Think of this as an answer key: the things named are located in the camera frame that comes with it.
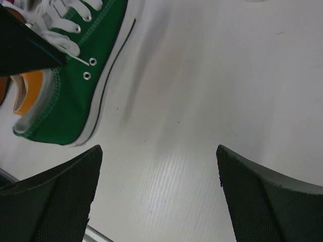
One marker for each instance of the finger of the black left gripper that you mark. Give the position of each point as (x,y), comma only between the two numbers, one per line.
(23,50)

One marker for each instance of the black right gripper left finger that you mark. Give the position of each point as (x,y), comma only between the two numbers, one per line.
(86,166)

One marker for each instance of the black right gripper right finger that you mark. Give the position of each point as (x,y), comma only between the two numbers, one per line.
(265,205)

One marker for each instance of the orange sneaker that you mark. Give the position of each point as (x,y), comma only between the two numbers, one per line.
(28,83)

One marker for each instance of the green sneaker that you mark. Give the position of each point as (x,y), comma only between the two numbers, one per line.
(91,34)

